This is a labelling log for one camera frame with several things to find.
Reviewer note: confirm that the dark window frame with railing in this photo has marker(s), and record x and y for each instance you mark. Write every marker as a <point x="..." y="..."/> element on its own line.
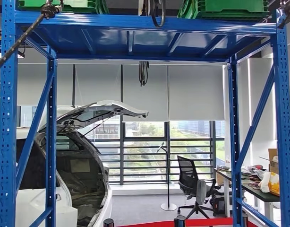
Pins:
<point x="121" y="150"/>

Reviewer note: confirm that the tan box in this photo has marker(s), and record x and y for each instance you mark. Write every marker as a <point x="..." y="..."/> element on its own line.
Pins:
<point x="220" y="178"/>

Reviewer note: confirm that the white roller blind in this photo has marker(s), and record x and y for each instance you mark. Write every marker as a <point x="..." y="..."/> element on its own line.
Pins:
<point x="65" y="84"/>
<point x="97" y="81"/>
<point x="197" y="94"/>
<point x="145" y="97"/>

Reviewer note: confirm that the grey jacket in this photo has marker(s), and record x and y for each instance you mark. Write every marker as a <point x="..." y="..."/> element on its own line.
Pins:
<point x="201" y="192"/>

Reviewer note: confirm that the black stanchion post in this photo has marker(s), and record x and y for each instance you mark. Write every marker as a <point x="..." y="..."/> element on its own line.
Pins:
<point x="180" y="221"/>
<point x="108" y="223"/>
<point x="245" y="221"/>

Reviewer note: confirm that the black mesh office chair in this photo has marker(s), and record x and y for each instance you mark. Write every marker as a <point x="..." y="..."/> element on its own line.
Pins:
<point x="186" y="172"/>

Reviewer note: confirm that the dark-topped desk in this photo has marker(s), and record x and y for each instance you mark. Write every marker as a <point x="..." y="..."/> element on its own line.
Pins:
<point x="265" y="195"/>

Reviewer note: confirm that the red barrier belt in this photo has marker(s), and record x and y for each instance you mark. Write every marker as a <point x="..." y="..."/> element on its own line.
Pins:
<point x="206" y="223"/>

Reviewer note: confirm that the green plastic crate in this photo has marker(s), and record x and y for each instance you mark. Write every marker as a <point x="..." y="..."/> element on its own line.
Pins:
<point x="230" y="7"/>
<point x="76" y="6"/>

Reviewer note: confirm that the white car tailgate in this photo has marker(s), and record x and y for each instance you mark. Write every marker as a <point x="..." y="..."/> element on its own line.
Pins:
<point x="121" y="109"/>

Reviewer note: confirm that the cardboard box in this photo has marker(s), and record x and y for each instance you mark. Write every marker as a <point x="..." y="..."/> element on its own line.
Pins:
<point x="272" y="156"/>

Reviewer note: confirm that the white car body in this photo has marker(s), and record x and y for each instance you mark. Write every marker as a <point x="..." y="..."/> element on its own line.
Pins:
<point x="29" y="203"/>

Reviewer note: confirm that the white and yellow plastic bag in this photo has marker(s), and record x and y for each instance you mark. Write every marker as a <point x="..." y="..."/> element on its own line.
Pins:
<point x="265" y="183"/>

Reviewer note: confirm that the blue metal shelf rack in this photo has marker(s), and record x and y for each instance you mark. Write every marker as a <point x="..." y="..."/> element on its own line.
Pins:
<point x="7" y="125"/>

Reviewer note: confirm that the floor stand with round base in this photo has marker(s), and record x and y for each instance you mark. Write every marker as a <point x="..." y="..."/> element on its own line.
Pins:
<point x="169" y="206"/>

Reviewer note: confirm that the black equipment case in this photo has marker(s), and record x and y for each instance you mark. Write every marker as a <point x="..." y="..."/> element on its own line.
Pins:
<point x="220" y="205"/>

